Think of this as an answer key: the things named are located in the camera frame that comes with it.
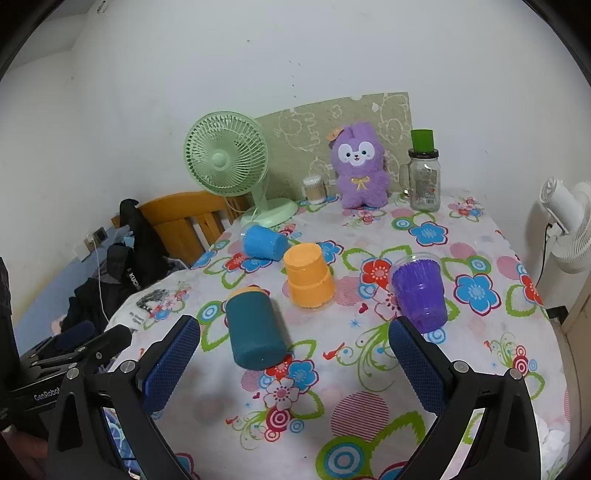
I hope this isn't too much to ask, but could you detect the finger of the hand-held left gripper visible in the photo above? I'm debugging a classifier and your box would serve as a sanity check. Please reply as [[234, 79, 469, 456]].
[[21, 324, 133, 376]]

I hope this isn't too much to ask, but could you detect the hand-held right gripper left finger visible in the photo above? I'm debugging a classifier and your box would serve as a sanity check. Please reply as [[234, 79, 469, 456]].
[[46, 315, 201, 480]]

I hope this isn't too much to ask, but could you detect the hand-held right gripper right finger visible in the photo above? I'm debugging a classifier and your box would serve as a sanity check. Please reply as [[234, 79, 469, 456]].
[[388, 316, 541, 480]]

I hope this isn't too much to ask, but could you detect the teal cup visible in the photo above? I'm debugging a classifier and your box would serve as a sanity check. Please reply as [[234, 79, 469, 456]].
[[225, 285, 288, 370]]

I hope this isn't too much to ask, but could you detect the purple cup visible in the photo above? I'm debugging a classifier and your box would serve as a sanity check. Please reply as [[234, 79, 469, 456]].
[[389, 253, 448, 334]]

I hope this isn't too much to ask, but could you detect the orange cup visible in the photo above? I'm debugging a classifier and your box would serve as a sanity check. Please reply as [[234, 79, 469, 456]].
[[283, 243, 335, 309]]

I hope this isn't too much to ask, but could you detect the blue cup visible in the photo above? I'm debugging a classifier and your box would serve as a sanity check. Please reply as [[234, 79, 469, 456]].
[[242, 224, 289, 260]]

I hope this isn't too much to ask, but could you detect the dark clothes pile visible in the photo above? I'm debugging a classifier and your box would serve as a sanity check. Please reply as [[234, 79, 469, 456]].
[[62, 244, 127, 337]]

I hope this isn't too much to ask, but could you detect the floral tablecloth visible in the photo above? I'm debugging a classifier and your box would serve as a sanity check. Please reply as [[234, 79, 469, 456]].
[[104, 187, 571, 480]]

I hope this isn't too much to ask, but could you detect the black bag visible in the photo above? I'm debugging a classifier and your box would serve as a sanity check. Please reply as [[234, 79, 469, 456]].
[[119, 198, 171, 288]]

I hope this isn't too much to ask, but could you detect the wooden chair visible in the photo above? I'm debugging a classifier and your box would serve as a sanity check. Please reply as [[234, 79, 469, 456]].
[[137, 191, 250, 266]]

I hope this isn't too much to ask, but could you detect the white crumpled tissue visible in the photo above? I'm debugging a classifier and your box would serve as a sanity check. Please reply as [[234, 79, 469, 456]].
[[537, 415, 567, 468]]

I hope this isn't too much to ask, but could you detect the beige cabinet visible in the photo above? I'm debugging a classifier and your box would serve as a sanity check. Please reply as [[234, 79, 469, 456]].
[[549, 295, 591, 354]]

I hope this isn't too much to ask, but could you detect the glass jar with green lid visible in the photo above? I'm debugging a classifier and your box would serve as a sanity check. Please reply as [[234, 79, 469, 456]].
[[399, 129, 441, 213]]

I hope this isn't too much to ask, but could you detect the purple plush toy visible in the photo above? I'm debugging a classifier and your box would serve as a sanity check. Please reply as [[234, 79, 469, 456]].
[[330, 121, 392, 209]]

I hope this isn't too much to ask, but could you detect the cotton swab container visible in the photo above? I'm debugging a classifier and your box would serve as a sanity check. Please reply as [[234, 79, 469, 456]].
[[302, 175, 329, 204]]

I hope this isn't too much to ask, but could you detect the white standing fan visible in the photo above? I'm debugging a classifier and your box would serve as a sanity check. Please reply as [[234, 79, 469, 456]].
[[539, 178, 591, 276]]

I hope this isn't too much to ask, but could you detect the green desk fan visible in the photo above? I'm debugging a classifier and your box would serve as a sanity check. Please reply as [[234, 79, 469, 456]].
[[184, 112, 298, 228]]

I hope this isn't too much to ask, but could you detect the white charger cable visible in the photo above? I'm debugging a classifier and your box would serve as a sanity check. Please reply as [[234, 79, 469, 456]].
[[84, 234, 112, 326]]

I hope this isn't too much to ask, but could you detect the black fan cable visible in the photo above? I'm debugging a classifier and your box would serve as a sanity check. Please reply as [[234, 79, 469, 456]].
[[534, 223, 555, 288]]

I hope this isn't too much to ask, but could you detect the elephant print wall mat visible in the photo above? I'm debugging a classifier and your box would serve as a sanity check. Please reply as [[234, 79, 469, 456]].
[[253, 92, 413, 201]]

